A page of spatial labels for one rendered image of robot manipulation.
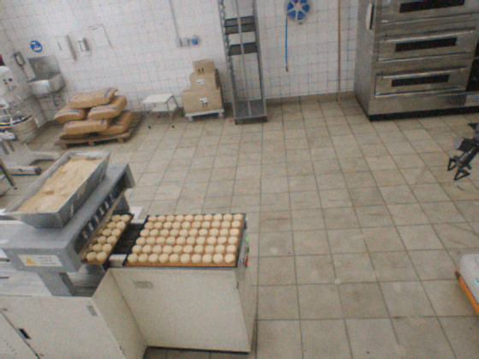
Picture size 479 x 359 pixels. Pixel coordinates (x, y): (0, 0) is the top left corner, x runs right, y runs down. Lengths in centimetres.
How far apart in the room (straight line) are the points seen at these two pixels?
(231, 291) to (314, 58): 437
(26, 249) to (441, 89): 475
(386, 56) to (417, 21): 48
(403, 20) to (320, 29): 134
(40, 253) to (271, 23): 455
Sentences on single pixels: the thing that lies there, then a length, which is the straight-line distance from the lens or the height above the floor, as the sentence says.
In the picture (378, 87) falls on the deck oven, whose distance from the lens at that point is 488.
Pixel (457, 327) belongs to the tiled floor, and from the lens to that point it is 275.
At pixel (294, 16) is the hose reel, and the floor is 133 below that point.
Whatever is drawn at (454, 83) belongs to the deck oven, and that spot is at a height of 47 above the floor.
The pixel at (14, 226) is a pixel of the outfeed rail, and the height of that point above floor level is 88.
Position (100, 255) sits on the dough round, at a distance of 200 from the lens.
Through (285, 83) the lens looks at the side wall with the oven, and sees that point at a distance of 574.
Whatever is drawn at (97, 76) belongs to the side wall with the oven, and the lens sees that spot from 633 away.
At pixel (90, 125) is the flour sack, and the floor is 36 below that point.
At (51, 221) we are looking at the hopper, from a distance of 181.
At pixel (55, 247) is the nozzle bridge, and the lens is 175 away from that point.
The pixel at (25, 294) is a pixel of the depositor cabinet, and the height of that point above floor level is 84.
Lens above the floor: 215
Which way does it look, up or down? 33 degrees down
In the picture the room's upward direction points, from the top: 8 degrees counter-clockwise
